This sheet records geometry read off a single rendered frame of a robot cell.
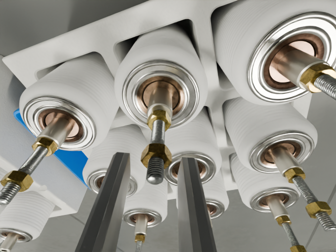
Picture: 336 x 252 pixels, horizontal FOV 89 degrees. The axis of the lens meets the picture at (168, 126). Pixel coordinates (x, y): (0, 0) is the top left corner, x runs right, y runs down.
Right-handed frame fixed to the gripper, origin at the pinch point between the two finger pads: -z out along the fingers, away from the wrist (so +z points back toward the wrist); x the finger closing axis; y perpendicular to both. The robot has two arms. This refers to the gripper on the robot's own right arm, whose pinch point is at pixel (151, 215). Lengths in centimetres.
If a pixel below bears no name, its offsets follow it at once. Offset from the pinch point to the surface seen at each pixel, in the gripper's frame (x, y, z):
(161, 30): 0.6, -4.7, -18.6
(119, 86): 4.0, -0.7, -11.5
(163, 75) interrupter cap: -0.1, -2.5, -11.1
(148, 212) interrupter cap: 0.3, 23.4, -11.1
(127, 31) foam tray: 4.4, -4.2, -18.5
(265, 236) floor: -70, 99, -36
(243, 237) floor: -57, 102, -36
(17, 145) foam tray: 29.5, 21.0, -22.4
